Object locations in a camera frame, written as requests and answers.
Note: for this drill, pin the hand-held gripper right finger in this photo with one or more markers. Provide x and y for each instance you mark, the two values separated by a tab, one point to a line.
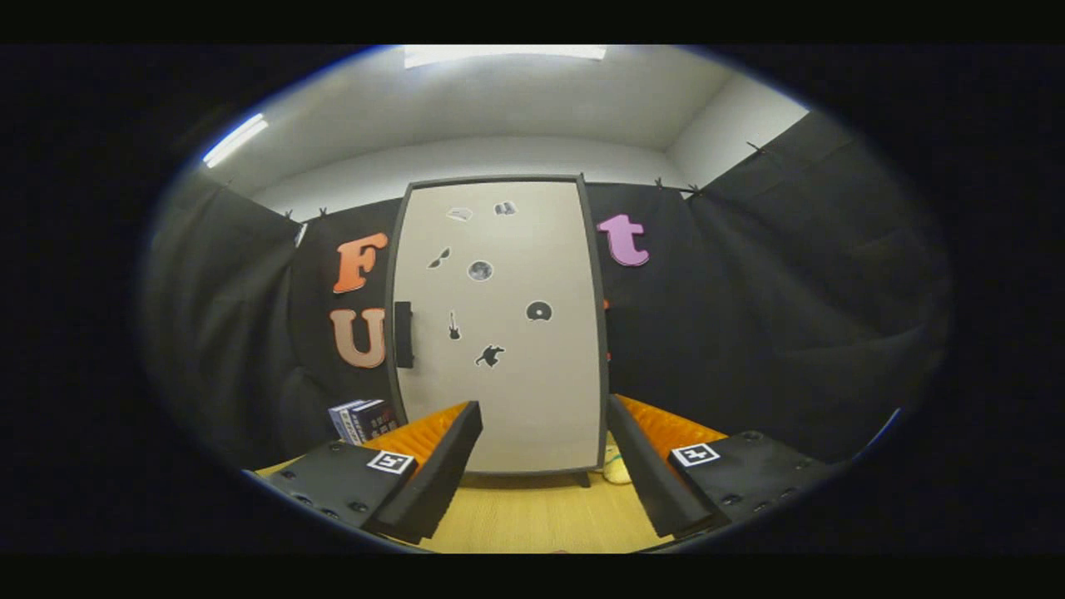
645	474

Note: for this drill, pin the dark grey cabinet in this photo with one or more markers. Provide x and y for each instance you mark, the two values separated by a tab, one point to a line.
604	374

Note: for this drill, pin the dark blue book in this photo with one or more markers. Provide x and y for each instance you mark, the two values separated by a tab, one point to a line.
376	418

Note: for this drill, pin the black backdrop cloth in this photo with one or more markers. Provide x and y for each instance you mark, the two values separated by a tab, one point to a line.
749	291

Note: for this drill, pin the yellow plush toy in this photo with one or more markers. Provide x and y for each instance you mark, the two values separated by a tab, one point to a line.
617	472

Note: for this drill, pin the ceiling strip light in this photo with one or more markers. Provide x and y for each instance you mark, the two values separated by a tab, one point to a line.
235	140

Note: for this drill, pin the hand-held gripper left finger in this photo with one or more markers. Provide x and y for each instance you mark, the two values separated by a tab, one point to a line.
441	474

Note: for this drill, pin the ceiling light panel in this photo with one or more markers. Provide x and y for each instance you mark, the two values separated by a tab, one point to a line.
499	55

